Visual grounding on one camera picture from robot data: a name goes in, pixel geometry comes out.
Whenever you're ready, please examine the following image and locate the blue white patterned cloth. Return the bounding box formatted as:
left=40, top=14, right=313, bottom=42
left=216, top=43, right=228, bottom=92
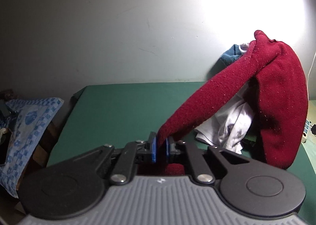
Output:
left=1, top=97, right=64, bottom=198

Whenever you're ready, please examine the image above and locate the blue garment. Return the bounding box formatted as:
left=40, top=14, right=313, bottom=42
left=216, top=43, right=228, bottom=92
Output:
left=217, top=43, right=250, bottom=70

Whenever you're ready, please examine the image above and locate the black power adapter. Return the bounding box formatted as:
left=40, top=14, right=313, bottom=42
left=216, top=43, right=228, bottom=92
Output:
left=310, top=124, right=316, bottom=136

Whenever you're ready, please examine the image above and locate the white garment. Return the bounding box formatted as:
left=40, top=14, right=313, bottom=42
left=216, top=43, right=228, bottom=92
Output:
left=194, top=83, right=254, bottom=154

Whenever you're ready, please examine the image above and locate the white power strip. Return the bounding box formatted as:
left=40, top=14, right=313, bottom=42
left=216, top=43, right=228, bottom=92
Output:
left=301, top=119, right=311, bottom=144

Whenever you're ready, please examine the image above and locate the dark red knit sweater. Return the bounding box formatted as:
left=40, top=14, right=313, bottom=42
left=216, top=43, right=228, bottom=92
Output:
left=156, top=30, right=309, bottom=176

